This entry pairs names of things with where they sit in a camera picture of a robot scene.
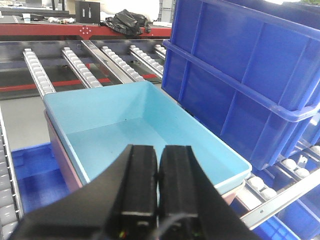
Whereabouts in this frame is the light blue plastic box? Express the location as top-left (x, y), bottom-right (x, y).
top-left (43, 81), bottom-right (252, 194)

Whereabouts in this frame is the black plastic bag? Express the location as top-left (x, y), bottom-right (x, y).
top-left (99, 9), bottom-right (152, 37)

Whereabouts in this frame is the blue crate upper left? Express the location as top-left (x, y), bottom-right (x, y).
top-left (162, 0), bottom-right (320, 170)

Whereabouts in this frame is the pink plastic box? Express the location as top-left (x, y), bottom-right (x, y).
top-left (44, 111), bottom-right (246, 205)

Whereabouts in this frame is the stainless steel shelf rack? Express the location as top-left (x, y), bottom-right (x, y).
top-left (0, 39), bottom-right (320, 227)

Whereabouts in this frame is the black electronics box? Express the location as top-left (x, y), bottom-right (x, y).
top-left (75, 0), bottom-right (101, 24)

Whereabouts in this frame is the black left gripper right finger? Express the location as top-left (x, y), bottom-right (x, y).
top-left (156, 145), bottom-right (259, 240)

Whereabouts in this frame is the white roller track rail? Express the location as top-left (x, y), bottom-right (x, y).
top-left (23, 48), bottom-right (56, 99)

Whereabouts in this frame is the blue crate lower shelf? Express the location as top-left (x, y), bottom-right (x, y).
top-left (11, 142), bottom-right (71, 213)

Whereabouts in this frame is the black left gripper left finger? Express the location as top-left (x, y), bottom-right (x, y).
top-left (10, 144), bottom-right (158, 240)

